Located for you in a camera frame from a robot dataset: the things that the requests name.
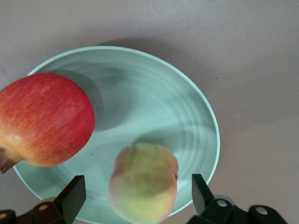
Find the pale green round plate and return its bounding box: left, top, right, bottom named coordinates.
left=13, top=46, right=221, bottom=222

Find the yellow-green peach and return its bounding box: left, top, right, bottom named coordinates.
left=107, top=142, right=179, bottom=224

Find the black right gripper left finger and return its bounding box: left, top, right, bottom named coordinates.
left=0, top=175, right=86, bottom=224

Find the red apple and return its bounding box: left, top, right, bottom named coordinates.
left=0, top=72, right=96, bottom=175

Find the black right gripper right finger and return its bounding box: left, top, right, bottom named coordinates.
left=186, top=174, right=288, bottom=224

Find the brown tablecloth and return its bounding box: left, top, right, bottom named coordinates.
left=0, top=0, right=299, bottom=224

